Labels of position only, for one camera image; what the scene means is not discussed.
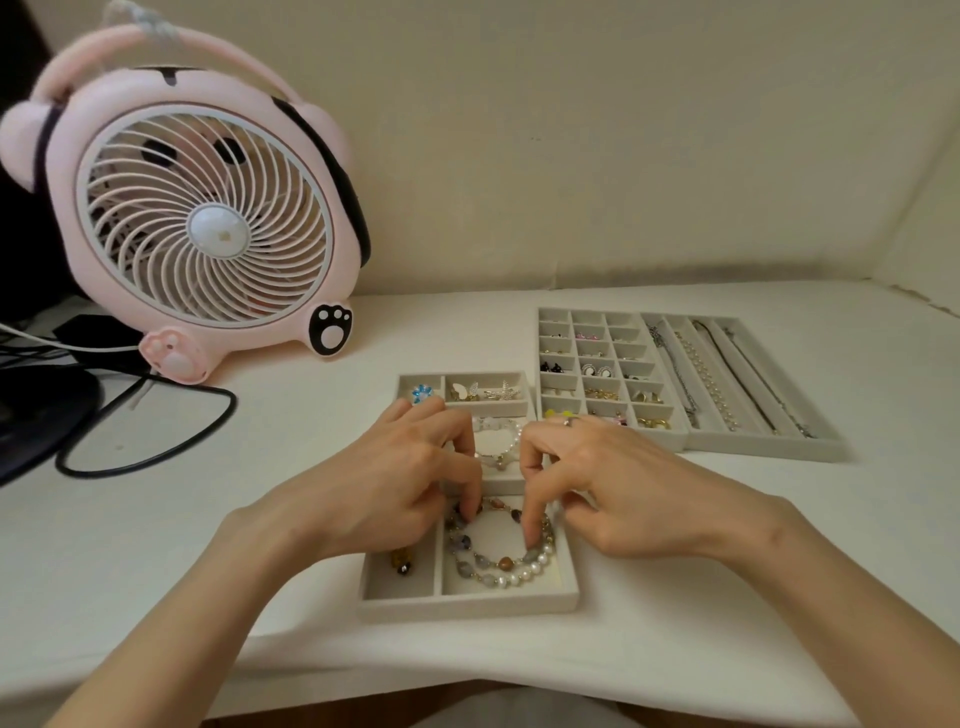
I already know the white thin cable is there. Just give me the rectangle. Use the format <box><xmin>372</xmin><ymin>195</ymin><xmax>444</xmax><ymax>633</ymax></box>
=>
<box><xmin>0</xmin><ymin>322</ymin><xmax>144</xmax><ymax>355</ymax></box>

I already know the black glossy object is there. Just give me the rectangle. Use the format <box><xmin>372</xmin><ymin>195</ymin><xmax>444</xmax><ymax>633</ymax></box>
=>
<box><xmin>0</xmin><ymin>365</ymin><xmax>103</xmax><ymax>489</ymax></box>

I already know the small pearl bead necklace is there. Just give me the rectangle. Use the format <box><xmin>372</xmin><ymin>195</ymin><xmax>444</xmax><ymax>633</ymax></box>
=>
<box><xmin>674</xmin><ymin>329</ymin><xmax>742</xmax><ymax>433</ymax></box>

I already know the grey earring grid tray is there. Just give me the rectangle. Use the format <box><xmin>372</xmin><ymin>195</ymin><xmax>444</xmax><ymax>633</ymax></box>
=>
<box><xmin>536</xmin><ymin>305</ymin><xmax>693</xmax><ymax>454</ymax></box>

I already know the silver chain necklace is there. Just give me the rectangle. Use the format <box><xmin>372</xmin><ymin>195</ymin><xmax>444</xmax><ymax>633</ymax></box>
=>
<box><xmin>648</xmin><ymin>323</ymin><xmax>703</xmax><ymax>430</ymax></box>

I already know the silver necklace pink charm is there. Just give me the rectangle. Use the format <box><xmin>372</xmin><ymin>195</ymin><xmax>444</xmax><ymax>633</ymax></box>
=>
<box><xmin>723</xmin><ymin>328</ymin><xmax>816</xmax><ymax>439</ymax></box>

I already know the large black object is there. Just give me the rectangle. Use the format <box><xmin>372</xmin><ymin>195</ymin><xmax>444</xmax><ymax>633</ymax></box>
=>
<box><xmin>0</xmin><ymin>0</ymin><xmax>73</xmax><ymax>325</ymax></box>

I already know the person's right forearm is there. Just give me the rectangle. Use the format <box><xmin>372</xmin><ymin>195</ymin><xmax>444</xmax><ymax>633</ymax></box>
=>
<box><xmin>716</xmin><ymin>500</ymin><xmax>960</xmax><ymax>728</ymax></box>

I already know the brown cord necklace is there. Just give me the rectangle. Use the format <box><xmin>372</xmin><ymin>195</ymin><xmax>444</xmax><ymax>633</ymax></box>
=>
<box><xmin>693</xmin><ymin>320</ymin><xmax>780</xmax><ymax>435</ymax></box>

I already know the brown stone bead bracelet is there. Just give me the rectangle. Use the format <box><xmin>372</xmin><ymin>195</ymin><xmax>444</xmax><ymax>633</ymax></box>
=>
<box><xmin>443</xmin><ymin>496</ymin><xmax>558</xmax><ymax>592</ymax></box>

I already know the black power cable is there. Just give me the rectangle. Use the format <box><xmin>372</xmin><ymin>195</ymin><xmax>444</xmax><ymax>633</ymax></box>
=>
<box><xmin>56</xmin><ymin>372</ymin><xmax>239</xmax><ymax>479</ymax></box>

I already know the person's left hand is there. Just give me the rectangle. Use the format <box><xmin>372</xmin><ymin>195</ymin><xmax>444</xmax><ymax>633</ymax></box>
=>
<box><xmin>221</xmin><ymin>395</ymin><xmax>487</xmax><ymax>565</ymax></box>

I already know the white pearl bead bracelet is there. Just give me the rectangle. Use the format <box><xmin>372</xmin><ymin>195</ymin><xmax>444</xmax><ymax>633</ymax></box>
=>
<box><xmin>472</xmin><ymin>418</ymin><xmax>524</xmax><ymax>472</ymax></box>

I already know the person's left forearm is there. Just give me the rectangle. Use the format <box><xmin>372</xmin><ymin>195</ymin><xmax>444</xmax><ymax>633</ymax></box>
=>
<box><xmin>44</xmin><ymin>509</ymin><xmax>324</xmax><ymax>728</ymax></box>

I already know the white table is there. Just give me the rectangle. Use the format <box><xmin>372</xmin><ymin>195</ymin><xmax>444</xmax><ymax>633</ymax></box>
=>
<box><xmin>0</xmin><ymin>281</ymin><xmax>960</xmax><ymax>728</ymax></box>

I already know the grey bracelet tray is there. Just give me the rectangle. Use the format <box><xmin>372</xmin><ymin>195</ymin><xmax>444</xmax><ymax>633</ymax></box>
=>
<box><xmin>358</xmin><ymin>371</ymin><xmax>582</xmax><ymax>624</ymax></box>

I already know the grey necklace tray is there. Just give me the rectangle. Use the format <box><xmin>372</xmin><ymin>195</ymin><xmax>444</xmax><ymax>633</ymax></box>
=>
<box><xmin>641</xmin><ymin>313</ymin><xmax>847</xmax><ymax>463</ymax></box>

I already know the pink animal-shaped desk fan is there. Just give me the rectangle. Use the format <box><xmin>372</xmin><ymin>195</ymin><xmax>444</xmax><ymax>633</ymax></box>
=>
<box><xmin>0</xmin><ymin>0</ymin><xmax>373</xmax><ymax>388</ymax></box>

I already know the person's right hand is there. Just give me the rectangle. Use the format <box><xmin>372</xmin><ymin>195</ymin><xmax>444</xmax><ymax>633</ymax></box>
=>
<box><xmin>517</xmin><ymin>414</ymin><xmax>789</xmax><ymax>564</ymax></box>

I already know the black flat power adapter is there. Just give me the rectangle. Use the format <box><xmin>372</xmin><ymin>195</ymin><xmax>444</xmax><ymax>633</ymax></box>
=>
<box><xmin>50</xmin><ymin>313</ymin><xmax>155</xmax><ymax>374</ymax></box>

